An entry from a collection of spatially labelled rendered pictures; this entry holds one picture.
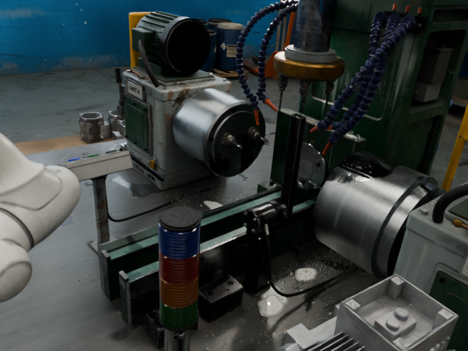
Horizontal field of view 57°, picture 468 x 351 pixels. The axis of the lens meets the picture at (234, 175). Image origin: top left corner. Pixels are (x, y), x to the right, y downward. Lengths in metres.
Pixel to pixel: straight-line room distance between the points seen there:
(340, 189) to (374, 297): 0.35
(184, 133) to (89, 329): 0.63
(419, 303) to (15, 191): 0.68
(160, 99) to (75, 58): 5.29
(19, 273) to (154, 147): 0.85
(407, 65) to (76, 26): 5.76
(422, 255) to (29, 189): 0.71
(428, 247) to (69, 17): 6.10
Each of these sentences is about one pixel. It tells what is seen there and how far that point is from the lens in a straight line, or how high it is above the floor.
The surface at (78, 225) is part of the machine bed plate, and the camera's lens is 1.40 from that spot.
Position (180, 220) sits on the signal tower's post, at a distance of 0.61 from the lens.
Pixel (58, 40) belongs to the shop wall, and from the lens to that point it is 6.59.
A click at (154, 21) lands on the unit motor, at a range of 1.59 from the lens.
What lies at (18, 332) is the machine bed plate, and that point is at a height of 0.80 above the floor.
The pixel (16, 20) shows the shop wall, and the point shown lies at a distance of 6.46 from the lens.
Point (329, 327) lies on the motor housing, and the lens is 0.70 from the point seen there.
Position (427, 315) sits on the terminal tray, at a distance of 0.70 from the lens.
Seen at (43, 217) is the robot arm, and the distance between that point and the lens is 0.86.
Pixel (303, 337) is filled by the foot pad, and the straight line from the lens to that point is 0.66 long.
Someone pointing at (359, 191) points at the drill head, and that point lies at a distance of 0.95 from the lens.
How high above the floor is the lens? 1.55
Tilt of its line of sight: 26 degrees down
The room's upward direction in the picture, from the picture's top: 4 degrees clockwise
